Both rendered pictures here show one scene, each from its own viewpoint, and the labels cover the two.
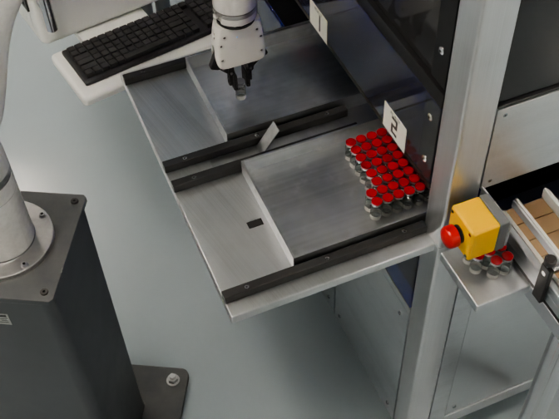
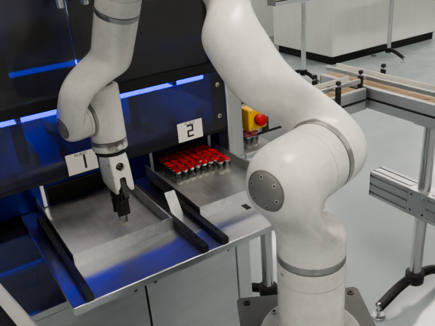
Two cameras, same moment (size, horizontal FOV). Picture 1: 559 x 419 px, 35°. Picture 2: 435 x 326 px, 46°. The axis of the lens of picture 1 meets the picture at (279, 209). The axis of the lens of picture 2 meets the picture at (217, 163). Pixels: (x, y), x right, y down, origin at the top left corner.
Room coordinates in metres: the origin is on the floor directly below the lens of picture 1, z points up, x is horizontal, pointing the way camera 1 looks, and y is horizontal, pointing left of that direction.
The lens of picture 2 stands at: (1.32, 1.22, 1.58)
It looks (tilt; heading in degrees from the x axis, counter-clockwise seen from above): 25 degrees down; 261
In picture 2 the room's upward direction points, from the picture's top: 5 degrees counter-clockwise
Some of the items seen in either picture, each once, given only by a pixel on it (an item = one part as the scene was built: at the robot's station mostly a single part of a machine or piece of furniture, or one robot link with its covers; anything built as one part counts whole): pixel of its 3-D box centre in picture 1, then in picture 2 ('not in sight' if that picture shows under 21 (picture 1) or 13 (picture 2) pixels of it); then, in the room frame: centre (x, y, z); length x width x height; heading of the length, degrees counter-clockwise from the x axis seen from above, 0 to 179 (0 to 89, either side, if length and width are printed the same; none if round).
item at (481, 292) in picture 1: (491, 268); (250, 145); (0.93, -0.38, 0.87); 0.14 x 0.13 x 0.02; 111
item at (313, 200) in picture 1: (348, 185); (208, 176); (1.12, -0.13, 0.90); 0.34 x 0.26 x 0.04; 111
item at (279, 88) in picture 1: (279, 77); (101, 213); (1.44, -0.01, 0.90); 0.34 x 0.26 x 0.04; 111
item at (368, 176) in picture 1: (368, 176); (201, 169); (1.14, -0.17, 0.90); 0.18 x 0.02 x 0.05; 21
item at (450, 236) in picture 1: (453, 235); (259, 119); (0.92, -0.29, 0.99); 0.04 x 0.04 x 0.04; 21
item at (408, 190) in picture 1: (388, 170); (193, 164); (1.15, -0.22, 0.90); 0.18 x 0.02 x 0.05; 21
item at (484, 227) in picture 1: (477, 227); (252, 116); (0.93, -0.33, 0.99); 0.08 x 0.07 x 0.07; 111
